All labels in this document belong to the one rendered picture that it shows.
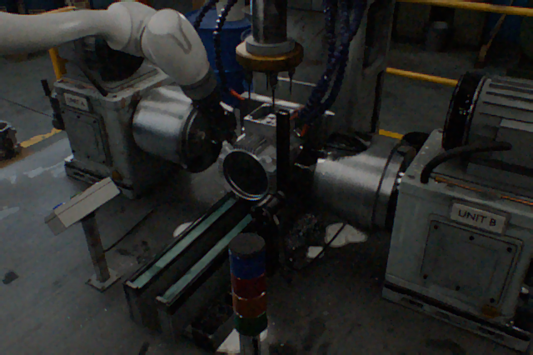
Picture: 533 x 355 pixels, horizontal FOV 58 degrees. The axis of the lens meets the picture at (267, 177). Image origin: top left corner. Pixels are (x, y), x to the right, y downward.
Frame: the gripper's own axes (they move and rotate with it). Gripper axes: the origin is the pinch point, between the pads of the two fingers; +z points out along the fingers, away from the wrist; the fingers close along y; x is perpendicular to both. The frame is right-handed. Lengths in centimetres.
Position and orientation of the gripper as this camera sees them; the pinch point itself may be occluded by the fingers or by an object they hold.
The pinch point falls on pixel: (229, 134)
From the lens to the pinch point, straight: 134.0
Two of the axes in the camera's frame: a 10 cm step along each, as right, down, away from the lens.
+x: -4.4, 8.3, -3.5
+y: -8.6, -2.6, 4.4
